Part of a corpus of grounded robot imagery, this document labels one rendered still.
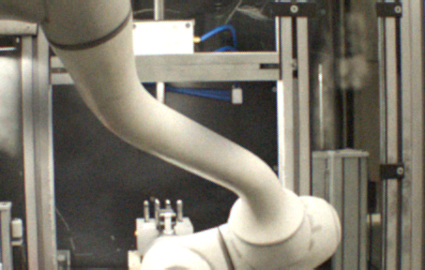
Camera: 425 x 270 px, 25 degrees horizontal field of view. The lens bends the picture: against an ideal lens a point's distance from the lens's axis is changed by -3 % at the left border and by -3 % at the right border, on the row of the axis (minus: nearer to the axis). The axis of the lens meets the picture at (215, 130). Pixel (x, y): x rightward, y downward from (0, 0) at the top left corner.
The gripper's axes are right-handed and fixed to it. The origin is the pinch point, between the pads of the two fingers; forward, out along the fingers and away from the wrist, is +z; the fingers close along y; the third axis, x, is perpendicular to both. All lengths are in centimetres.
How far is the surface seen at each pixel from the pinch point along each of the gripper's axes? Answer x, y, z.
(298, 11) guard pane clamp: -21.5, 38.4, -13.4
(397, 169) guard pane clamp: -37.8, 12.6, -13.9
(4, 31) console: 25.6, 36.1, -13.8
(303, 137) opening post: -22.0, 18.2, -13.3
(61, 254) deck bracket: 20.1, -7.9, 29.1
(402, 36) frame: -39, 35, -13
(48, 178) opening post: 19.0, 12.5, -13.0
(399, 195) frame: -38.5, 8.1, -12.7
